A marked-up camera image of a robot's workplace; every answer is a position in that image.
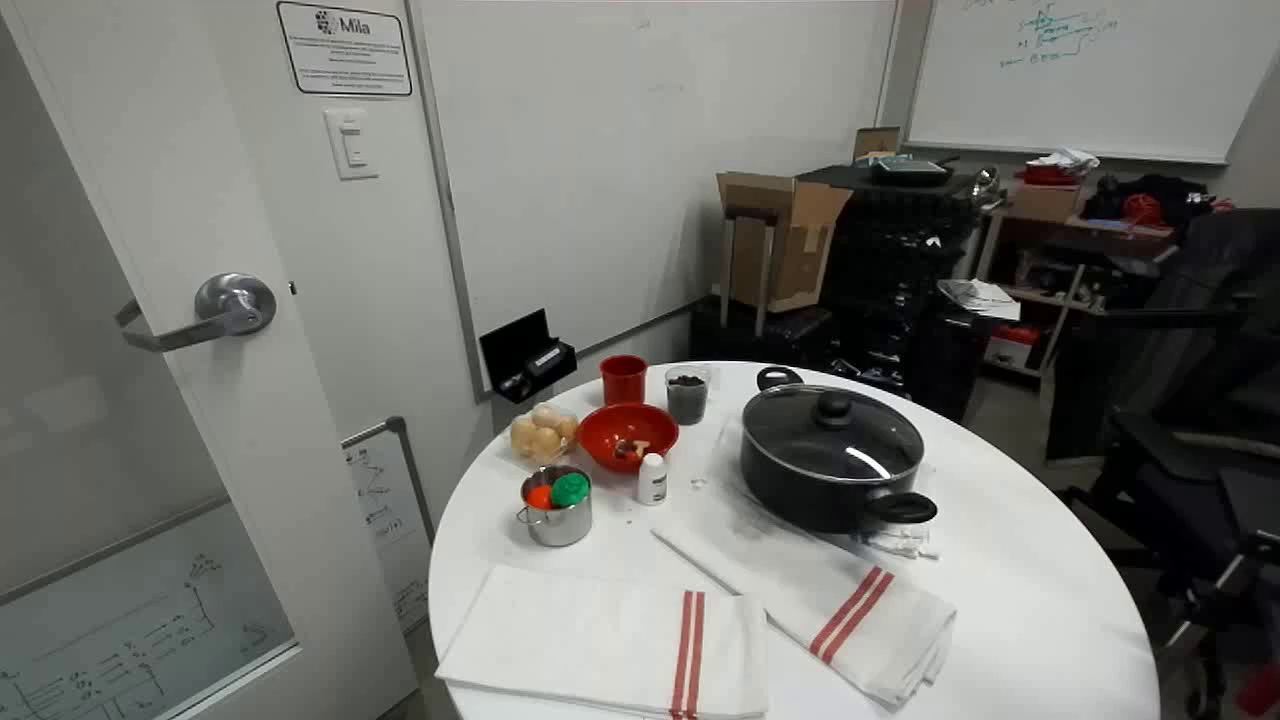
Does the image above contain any white door with glass panel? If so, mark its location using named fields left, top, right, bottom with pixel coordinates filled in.
left=0, top=0, right=418, bottom=720

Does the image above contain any large cardboard box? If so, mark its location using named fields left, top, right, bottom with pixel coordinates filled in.
left=712, top=169, right=855, bottom=319

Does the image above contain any large red striped tea towel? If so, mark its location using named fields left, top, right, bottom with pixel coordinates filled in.
left=435, top=562, right=772, bottom=720

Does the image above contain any small white shaker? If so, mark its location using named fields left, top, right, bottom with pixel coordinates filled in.
left=630, top=450, right=670, bottom=510

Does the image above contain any green ball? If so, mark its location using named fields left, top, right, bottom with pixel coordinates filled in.
left=549, top=467, right=596, bottom=514

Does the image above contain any clear cup with dark contents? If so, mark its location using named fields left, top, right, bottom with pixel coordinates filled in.
left=662, top=367, right=712, bottom=427

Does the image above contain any red and white box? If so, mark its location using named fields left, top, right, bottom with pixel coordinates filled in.
left=981, top=326, right=1043, bottom=379

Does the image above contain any black office chair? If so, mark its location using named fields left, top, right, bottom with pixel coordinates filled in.
left=1043, top=205, right=1280, bottom=720

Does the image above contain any open black case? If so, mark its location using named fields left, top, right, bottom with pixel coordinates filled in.
left=475, top=310, right=578, bottom=408

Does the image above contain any white wall sign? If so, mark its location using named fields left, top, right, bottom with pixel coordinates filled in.
left=271, top=0, right=416, bottom=100

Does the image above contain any whiteboard with green writing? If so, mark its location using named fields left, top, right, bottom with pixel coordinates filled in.
left=904, top=0, right=1270, bottom=174

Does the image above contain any red bowl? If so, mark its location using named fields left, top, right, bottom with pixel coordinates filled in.
left=576, top=399, right=683, bottom=476

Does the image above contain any black cart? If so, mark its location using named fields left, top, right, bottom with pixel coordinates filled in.
left=797, top=155, right=996, bottom=419

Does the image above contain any folded red striped tea towel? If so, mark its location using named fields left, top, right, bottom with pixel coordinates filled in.
left=646, top=514, right=959, bottom=713

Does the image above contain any metal cup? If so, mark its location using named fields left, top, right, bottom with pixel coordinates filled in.
left=515, top=465, right=599, bottom=552

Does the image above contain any small cardboard box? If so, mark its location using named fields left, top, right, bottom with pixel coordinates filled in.
left=853, top=123, right=904, bottom=164

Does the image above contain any beige bread roll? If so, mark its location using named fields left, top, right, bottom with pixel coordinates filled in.
left=507, top=405, right=578, bottom=467

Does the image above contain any white light switch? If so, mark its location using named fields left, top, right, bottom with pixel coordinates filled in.
left=319, top=109, right=379, bottom=186

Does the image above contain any small leaning whiteboard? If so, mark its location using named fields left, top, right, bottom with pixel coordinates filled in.
left=341, top=418, right=439, bottom=632

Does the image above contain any black cooking pot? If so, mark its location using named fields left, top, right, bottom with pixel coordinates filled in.
left=735, top=366, right=942, bottom=535

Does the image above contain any large wall whiteboard panel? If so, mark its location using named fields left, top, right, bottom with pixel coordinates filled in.
left=402, top=0, right=901, bottom=399

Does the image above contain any silver lever door handle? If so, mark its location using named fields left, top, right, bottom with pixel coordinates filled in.
left=112, top=269, right=279, bottom=356

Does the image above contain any red cup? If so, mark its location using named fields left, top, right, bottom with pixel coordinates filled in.
left=596, top=352, right=653, bottom=408

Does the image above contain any wooden shelf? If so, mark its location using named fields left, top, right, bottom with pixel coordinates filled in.
left=975, top=169, right=1183, bottom=391

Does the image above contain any glass pot lid black knob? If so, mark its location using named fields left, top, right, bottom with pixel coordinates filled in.
left=740, top=383, right=926, bottom=488

